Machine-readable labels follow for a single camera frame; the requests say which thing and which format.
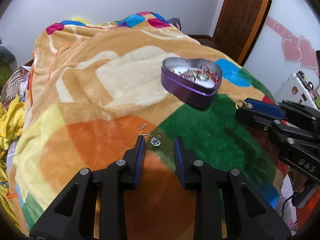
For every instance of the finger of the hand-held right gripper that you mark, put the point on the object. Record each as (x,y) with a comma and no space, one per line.
(265,108)
(252,118)

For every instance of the silver earring hook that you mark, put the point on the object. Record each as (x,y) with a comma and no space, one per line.
(141,127)

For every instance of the colourful patchwork blanket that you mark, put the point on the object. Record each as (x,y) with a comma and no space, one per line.
(87,92)

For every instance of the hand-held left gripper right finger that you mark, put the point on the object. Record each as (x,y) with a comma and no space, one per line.
(178,160)

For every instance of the white suitcase with stickers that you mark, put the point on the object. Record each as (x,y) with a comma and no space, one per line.
(292,85)

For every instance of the striped cloth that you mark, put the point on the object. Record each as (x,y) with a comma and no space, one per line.
(15,82)

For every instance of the white heart-patterned wardrobe door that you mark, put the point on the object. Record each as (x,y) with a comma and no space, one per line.
(282,17)

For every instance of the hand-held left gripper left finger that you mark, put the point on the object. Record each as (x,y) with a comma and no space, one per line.
(141,155)

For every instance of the purple heart-shaped tin box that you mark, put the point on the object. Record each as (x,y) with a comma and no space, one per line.
(185,90)

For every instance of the brown wooden door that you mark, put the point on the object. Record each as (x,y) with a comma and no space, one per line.
(237,17)

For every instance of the yellow cloth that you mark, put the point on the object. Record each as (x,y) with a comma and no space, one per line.
(10,120)

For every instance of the silver pendant earring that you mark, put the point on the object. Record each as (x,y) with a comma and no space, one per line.
(156,141)

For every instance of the person's orange clothing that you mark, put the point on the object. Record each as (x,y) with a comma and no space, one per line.
(310,217)

